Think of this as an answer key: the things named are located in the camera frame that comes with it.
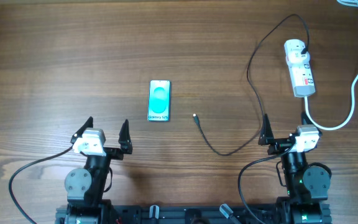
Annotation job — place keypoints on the white power strip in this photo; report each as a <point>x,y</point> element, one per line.
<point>301,76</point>

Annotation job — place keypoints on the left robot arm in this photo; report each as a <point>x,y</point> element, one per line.
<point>85,186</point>

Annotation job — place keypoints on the cyan screen smartphone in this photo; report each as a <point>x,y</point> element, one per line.
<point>159,101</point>

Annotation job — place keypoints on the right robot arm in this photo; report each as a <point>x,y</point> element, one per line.
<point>307,184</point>

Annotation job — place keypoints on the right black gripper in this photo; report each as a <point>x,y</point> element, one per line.
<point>282,145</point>

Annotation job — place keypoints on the white USB charger plug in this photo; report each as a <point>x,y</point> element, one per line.
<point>296,57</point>

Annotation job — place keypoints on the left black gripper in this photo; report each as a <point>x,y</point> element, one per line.
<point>111,151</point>

